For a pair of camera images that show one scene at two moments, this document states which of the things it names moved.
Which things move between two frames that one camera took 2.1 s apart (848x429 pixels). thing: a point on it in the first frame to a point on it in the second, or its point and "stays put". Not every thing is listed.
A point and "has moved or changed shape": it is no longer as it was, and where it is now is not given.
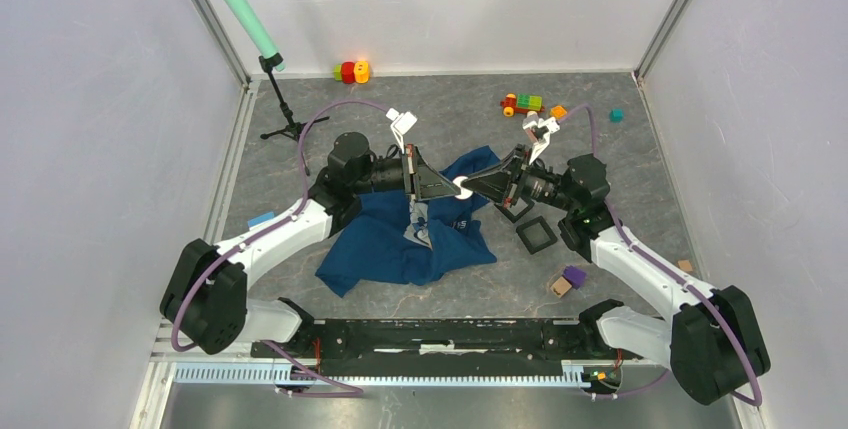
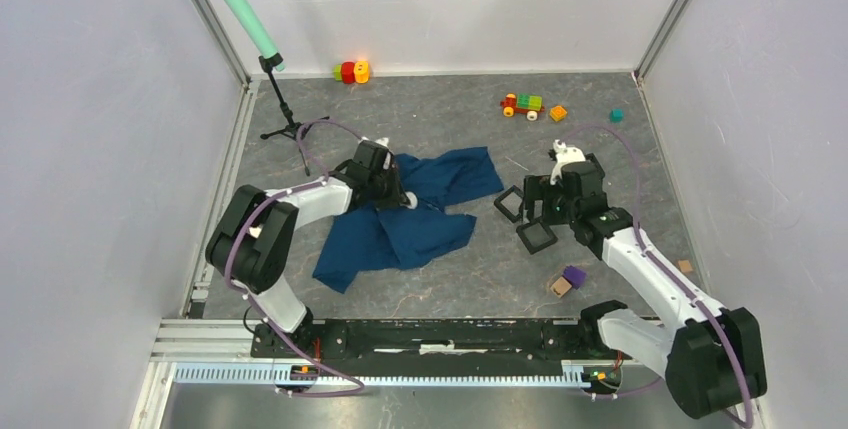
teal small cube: (616, 115) stays put
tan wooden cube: (560, 287) stays put
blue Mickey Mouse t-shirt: (397, 241) has moved or changed shape
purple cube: (574, 276) stays put
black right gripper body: (518, 165) to (556, 209)
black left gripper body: (411, 158) to (385, 193)
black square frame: (510, 215) stays put
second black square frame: (539, 246) stays put
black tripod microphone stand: (293, 130) stays put
